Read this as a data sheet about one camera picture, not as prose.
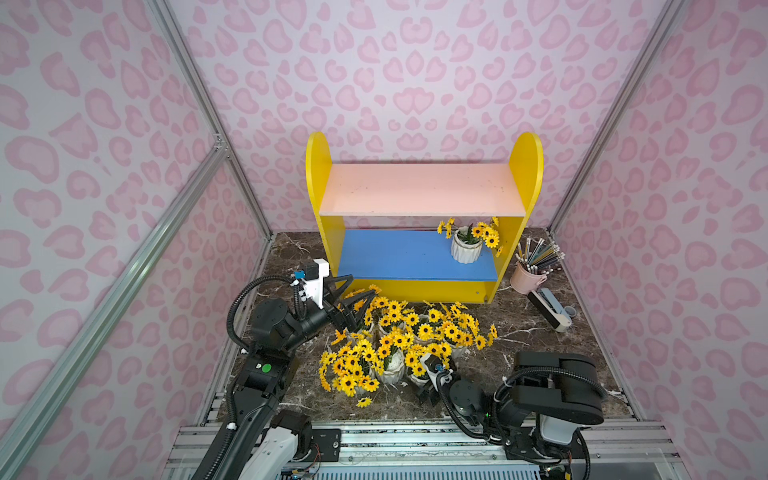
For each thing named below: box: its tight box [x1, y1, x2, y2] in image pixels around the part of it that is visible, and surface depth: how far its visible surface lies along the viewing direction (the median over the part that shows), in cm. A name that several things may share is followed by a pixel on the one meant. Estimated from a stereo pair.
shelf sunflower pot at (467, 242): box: [437, 217, 503, 264], surface depth 90 cm
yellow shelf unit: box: [306, 132, 544, 304], surface depth 92 cm
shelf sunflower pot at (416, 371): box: [404, 342, 453, 387], surface depth 76 cm
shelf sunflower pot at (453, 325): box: [418, 301, 498, 359], surface depth 81 cm
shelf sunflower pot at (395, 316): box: [377, 298, 415, 337], surface depth 82 cm
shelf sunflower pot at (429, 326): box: [407, 308, 445, 344], surface depth 81 cm
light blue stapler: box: [527, 287, 572, 333], surface depth 96 cm
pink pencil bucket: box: [510, 263, 547, 295], surface depth 98 cm
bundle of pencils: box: [515, 238, 566, 275], surface depth 97 cm
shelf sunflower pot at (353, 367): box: [319, 330, 382, 397], surface depth 75 cm
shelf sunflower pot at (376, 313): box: [363, 284, 391, 328], surface depth 85 cm
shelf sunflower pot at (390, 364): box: [371, 333, 414, 384], surface depth 78 cm
